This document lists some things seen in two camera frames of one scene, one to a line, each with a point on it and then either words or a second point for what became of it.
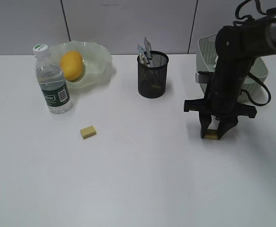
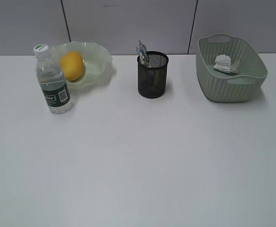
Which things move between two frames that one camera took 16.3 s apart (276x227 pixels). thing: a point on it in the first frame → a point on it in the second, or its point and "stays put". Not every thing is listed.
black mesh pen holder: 152,66 stays put
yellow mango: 71,63 stays put
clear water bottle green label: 52,81 stays put
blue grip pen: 141,49 → 138,50
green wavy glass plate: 95,58 stays put
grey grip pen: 148,48 → 143,53
